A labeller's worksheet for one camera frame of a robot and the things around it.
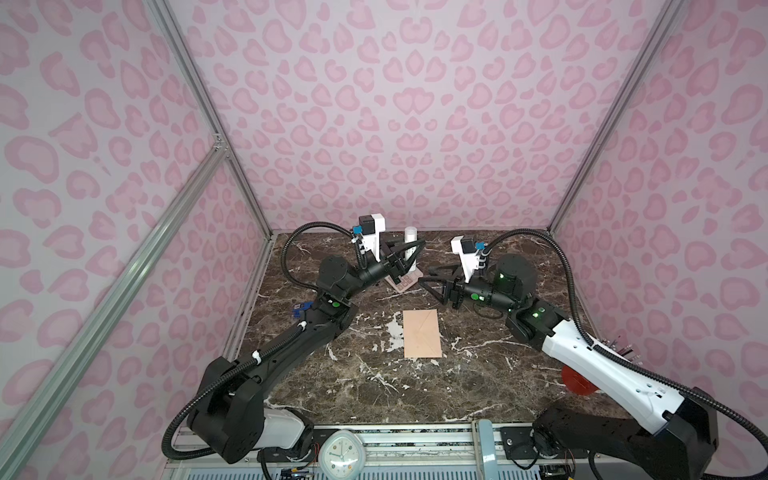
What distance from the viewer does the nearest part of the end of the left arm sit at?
60cm

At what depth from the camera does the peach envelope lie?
0.90m

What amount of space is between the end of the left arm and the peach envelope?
1.21ft
